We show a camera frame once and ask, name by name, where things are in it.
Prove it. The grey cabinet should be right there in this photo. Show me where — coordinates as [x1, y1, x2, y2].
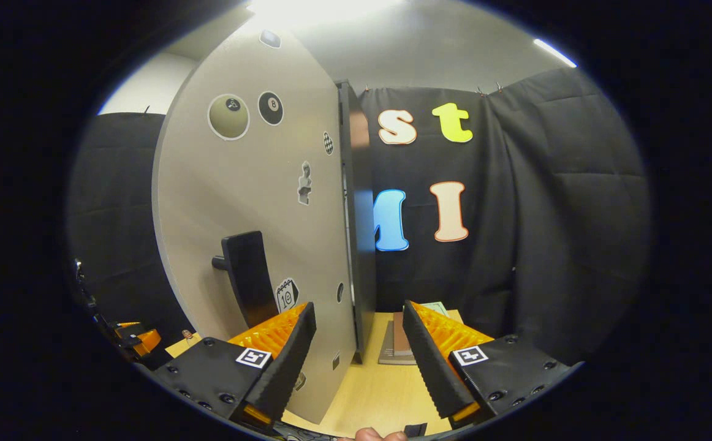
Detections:
[336, 80, 378, 365]

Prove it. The grey cabinet door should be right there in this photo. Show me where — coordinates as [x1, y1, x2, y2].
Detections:
[151, 28, 357, 424]

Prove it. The black door handle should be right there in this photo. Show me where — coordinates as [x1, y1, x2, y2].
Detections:
[211, 230, 280, 329]

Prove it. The brown book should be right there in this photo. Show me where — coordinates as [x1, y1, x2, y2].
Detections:
[392, 311, 415, 357]

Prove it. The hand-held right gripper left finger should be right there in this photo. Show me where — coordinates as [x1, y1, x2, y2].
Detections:
[151, 301, 318, 429]

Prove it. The black backdrop cloth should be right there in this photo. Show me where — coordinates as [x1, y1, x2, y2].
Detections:
[68, 66, 651, 367]

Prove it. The large ceiling light panel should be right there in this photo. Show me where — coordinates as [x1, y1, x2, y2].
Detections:
[246, 0, 406, 25]

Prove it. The narrow ceiling light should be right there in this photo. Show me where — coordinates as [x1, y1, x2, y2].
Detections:
[532, 38, 577, 68]

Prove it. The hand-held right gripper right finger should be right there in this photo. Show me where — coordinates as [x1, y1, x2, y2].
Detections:
[402, 300, 580, 429]

